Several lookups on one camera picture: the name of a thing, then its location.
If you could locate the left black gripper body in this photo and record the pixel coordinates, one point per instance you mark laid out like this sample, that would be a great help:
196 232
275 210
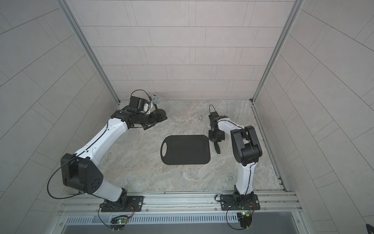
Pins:
150 121

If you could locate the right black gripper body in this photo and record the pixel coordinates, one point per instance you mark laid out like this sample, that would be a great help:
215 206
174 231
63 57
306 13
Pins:
216 136

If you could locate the black knife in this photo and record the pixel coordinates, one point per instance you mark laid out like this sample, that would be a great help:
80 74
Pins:
216 147

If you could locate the black cutting board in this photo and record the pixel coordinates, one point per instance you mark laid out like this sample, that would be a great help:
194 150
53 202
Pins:
185 150

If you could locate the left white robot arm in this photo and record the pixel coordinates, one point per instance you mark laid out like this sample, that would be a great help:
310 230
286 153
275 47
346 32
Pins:
79 170

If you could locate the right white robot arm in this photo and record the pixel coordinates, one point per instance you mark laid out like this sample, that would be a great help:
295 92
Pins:
246 150

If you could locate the right green circuit board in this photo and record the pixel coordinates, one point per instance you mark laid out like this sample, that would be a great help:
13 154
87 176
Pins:
245 220

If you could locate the green circuit board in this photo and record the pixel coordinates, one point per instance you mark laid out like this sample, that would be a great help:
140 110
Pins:
119 222
245 220

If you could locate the left green circuit board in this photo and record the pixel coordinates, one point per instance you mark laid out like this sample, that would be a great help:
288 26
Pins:
119 222

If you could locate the black microphone stand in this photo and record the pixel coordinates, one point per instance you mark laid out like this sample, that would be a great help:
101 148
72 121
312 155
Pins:
159 114

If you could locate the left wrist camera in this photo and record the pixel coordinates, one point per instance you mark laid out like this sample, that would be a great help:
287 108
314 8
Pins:
138 104

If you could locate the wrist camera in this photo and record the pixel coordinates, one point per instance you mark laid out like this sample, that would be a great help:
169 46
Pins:
213 115
138 104

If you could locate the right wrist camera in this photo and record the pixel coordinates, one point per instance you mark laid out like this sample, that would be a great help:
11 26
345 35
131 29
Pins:
213 115

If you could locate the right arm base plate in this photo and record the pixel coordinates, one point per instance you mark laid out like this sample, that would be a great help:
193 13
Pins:
238 202

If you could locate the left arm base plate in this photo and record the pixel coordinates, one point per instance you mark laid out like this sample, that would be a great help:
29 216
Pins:
128 204

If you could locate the aluminium rail frame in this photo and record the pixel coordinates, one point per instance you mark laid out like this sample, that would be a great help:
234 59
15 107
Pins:
204 202

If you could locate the left corner aluminium post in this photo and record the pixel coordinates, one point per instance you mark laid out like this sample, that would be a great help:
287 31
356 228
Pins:
87 48

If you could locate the corner aluminium post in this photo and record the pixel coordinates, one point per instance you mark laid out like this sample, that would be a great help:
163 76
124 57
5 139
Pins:
87 48
282 38

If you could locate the right corner aluminium post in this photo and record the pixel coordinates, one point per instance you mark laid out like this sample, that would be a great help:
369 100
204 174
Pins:
282 38

